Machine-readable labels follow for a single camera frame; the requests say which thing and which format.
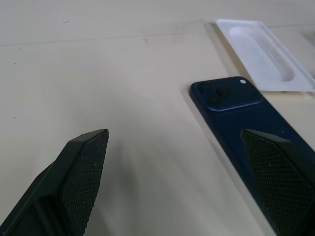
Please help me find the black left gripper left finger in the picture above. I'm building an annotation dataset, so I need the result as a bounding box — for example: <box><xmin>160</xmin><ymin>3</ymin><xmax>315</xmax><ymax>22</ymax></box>
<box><xmin>0</xmin><ymin>128</ymin><xmax>110</xmax><ymax>236</ymax></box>

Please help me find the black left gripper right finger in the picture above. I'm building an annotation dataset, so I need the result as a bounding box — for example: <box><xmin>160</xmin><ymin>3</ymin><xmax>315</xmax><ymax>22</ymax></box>
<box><xmin>240</xmin><ymin>128</ymin><xmax>315</xmax><ymax>236</ymax></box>

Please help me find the dark blue smartphone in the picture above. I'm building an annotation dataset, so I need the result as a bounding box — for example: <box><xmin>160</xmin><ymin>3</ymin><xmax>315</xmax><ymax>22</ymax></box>
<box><xmin>213</xmin><ymin>17</ymin><xmax>315</xmax><ymax>93</ymax></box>
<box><xmin>189</xmin><ymin>76</ymin><xmax>315</xmax><ymax>236</ymax></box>

